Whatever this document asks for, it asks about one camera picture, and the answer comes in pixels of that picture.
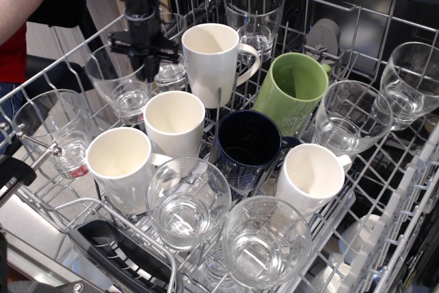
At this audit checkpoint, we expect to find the clear glass back centre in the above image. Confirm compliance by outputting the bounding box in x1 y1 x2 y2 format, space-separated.
224 0 285 62

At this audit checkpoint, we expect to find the white mug front left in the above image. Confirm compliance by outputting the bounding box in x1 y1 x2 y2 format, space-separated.
86 127 171 215

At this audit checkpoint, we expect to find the white handleless cup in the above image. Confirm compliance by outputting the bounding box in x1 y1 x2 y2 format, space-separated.
143 91 205 175

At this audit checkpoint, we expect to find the green ceramic mug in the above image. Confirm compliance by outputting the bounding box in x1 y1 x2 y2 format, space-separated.
252 52 332 136

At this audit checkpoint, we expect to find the clear glass right middle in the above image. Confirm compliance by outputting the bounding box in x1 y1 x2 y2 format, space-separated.
312 80 393 158

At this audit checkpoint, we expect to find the grey wire dishwasher rack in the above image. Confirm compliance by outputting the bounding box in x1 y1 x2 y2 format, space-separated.
1 0 438 292

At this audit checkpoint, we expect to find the dark blue mug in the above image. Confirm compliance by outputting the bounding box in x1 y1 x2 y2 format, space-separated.
209 110 300 199

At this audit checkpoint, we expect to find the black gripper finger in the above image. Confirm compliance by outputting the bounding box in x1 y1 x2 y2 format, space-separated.
128 49 144 75
143 56 161 83

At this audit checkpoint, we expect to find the black clamp with metal screw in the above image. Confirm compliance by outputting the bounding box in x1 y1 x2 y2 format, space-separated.
1 131 62 207

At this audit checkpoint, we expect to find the tilted clear glass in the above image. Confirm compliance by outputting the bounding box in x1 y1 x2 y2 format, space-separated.
154 12 187 91

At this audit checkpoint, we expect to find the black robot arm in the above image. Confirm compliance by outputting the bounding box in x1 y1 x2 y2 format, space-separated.
108 0 178 83

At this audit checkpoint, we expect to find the tall white mug with handle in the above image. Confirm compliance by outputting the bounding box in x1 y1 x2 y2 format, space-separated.
181 23 261 109

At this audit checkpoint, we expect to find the black rack handle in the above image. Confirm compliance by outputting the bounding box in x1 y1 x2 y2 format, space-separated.
69 220 175 292

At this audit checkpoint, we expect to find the white mug front right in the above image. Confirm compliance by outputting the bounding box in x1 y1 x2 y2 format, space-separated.
275 143 352 220

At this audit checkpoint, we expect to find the clear glass far left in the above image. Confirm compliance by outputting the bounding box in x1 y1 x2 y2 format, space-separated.
12 89 92 179

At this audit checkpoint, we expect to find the clear glass front centre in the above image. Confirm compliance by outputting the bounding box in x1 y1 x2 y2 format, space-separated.
145 157 232 251

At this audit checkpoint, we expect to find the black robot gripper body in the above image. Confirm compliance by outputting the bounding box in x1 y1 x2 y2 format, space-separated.
108 8 179 62

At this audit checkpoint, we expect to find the clear glass front bottom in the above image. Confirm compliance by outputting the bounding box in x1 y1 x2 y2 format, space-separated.
222 196 311 289

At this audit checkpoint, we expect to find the clear glass far right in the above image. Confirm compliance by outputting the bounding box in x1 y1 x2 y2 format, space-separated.
379 42 438 131

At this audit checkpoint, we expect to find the clear drinking glass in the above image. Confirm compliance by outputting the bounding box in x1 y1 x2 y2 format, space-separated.
85 45 152 126

